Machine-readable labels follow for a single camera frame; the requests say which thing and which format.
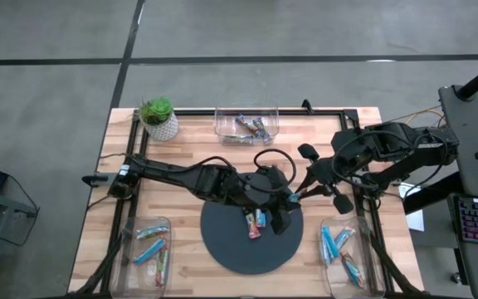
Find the white paper sheet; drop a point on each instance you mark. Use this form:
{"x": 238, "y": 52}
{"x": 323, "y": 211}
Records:
{"x": 409, "y": 192}
{"x": 415, "y": 222}

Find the succulent in white patterned pot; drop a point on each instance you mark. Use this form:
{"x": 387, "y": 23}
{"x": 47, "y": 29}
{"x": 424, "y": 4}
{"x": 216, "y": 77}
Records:
{"x": 158, "y": 112}

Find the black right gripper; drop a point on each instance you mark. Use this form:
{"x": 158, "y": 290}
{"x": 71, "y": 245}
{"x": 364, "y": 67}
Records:
{"x": 329, "y": 172}

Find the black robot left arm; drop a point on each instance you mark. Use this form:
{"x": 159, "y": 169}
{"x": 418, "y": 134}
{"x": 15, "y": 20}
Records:
{"x": 181, "y": 176}

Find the red and green granola bar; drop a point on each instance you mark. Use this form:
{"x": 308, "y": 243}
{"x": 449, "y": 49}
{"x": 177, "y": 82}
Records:
{"x": 162, "y": 268}

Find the teal granola bar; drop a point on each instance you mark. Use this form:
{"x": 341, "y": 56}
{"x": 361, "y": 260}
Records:
{"x": 152, "y": 231}

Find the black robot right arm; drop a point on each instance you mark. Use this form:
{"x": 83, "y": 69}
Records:
{"x": 396, "y": 145}

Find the small black clamp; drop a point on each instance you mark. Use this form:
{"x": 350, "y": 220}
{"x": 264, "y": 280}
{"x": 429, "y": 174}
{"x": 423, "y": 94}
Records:
{"x": 306, "y": 106}

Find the dark round plate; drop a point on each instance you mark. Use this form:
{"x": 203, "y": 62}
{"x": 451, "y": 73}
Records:
{"x": 230, "y": 253}

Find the clear plastic bin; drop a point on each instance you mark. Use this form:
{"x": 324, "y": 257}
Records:
{"x": 139, "y": 286}
{"x": 226, "y": 124}
{"x": 334, "y": 282}

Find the blue granola bar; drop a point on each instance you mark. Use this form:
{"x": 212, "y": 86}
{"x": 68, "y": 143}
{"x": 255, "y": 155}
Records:
{"x": 294, "y": 197}
{"x": 149, "y": 251}
{"x": 347, "y": 236}
{"x": 260, "y": 218}
{"x": 325, "y": 257}

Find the dark grey workstation desk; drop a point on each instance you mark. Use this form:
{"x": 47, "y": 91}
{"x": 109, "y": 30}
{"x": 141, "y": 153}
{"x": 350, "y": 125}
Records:
{"x": 467, "y": 112}

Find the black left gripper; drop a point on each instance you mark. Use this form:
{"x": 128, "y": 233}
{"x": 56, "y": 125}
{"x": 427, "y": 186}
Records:
{"x": 268, "y": 191}

